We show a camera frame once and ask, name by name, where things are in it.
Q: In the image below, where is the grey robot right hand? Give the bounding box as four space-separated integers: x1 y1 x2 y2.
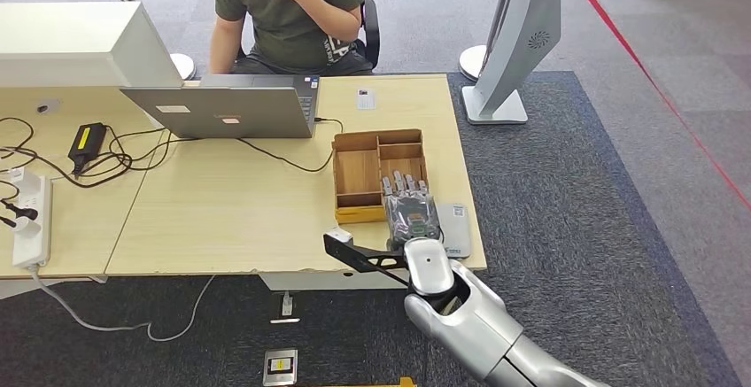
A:
380 170 443 255

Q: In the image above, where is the wooden compartment box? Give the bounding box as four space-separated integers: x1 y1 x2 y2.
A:
331 128 430 225

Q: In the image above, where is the grey card reader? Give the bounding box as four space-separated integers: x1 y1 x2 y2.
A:
437 202 472 260

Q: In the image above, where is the person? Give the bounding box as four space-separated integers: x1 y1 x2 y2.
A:
209 0 368 75

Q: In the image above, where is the black office chair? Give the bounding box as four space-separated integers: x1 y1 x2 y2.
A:
354 0 383 71

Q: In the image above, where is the white desk crossbeam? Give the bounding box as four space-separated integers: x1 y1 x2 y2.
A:
259 269 412 291

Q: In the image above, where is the white round stanchion base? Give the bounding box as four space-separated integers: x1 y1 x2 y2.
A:
458 44 489 82
170 52 197 81

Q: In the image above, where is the grey laptop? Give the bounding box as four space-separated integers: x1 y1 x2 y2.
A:
121 73 321 140

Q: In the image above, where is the yellow floor tape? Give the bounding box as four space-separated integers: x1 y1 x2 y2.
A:
305 376 418 387

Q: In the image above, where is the light wooden desk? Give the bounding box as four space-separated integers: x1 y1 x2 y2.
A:
105 73 488 291
0 81 171 302

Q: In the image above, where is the dark grey carpet mat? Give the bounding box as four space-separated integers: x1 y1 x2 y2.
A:
0 71 741 387

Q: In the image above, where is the silver floor socket box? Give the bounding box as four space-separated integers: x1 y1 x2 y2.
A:
262 348 299 387

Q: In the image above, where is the silver kiosk stand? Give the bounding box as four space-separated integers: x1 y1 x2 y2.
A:
460 0 563 126

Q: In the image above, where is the white desktop monitor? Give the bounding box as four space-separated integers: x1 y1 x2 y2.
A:
0 1 185 89

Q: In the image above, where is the black power adapter yellow label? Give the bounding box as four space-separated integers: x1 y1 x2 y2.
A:
67 122 109 176

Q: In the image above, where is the red barrier belt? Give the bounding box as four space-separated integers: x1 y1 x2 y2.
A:
560 0 751 213

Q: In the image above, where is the white power strip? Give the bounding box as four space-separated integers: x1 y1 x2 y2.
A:
12 174 54 269

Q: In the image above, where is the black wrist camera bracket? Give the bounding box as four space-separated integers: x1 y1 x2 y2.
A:
322 233 412 274

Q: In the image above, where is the black laptop charger cable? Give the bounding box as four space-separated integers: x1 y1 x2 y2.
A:
76 116 346 189

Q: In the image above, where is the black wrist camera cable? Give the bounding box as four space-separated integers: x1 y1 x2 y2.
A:
375 260 430 387

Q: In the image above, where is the white floor cable connector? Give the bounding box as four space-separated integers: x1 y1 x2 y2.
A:
270 291 301 326

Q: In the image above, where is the black mains cable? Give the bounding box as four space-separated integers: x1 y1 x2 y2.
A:
0 116 81 189

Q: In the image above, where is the white power strip cable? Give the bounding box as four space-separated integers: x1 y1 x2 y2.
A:
29 267 216 344

